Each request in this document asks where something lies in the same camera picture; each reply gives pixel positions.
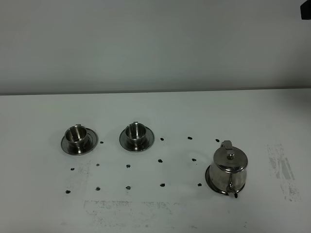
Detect left stainless steel teacup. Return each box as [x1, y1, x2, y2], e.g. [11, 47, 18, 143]
[64, 124, 87, 154]

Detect stainless steel teacup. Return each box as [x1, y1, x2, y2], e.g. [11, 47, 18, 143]
[125, 122, 147, 151]
[64, 124, 87, 154]

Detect right stainless steel saucer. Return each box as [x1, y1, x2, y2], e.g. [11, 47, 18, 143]
[119, 127, 155, 152]

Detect left stainless steel saucer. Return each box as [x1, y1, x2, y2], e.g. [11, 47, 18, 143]
[61, 128, 98, 156]

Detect right stainless steel teacup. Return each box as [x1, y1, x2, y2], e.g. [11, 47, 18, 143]
[125, 122, 147, 151]

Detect stainless steel teapot saucer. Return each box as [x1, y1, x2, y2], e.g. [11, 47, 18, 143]
[205, 166, 247, 198]

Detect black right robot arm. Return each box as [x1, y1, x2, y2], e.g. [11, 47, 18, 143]
[300, 0, 311, 20]

